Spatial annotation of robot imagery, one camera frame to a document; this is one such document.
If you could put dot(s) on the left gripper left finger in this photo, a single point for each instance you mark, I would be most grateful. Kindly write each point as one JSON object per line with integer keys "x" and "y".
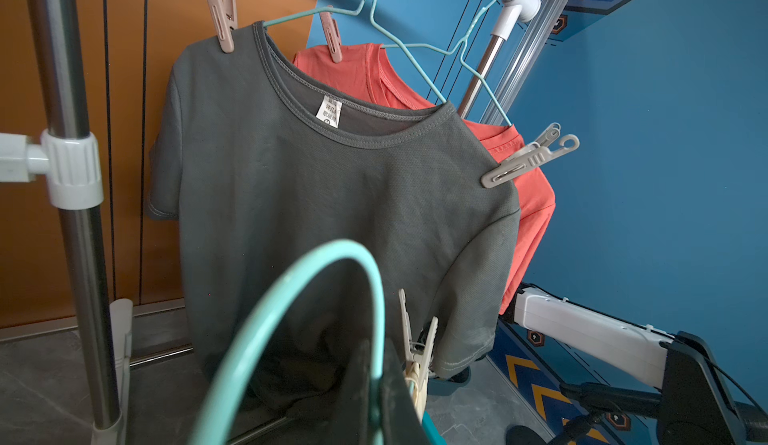
{"x": 349, "y": 424}

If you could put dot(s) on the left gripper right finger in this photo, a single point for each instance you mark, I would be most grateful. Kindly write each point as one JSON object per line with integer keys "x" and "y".
{"x": 399, "y": 422}

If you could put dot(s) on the light grey clothespin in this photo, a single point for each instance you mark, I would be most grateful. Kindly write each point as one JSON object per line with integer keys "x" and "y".
{"x": 418, "y": 358}

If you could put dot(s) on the grey garment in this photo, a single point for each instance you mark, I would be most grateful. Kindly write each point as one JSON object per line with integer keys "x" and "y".
{"x": 260, "y": 163}

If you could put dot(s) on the white clothespin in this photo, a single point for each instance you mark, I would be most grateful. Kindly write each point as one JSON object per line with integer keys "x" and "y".
{"x": 527, "y": 159}

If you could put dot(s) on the red t-shirt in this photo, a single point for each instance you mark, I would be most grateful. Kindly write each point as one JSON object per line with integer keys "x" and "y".
{"x": 365, "y": 73}

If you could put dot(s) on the pink clothespin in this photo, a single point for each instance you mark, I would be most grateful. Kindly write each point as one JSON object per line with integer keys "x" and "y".
{"x": 332, "y": 36}

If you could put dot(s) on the beige clothespin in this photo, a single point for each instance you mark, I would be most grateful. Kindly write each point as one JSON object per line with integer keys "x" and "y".
{"x": 225, "y": 20}

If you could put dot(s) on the white wire hanger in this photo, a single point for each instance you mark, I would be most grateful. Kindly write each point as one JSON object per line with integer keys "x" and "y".
{"x": 371, "y": 6}

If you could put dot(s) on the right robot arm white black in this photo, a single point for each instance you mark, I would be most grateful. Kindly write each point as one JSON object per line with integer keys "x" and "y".
{"x": 688, "y": 397}

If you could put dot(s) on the metal clothes drying rack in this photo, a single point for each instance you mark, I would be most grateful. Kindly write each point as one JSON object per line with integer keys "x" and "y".
{"x": 68, "y": 157}

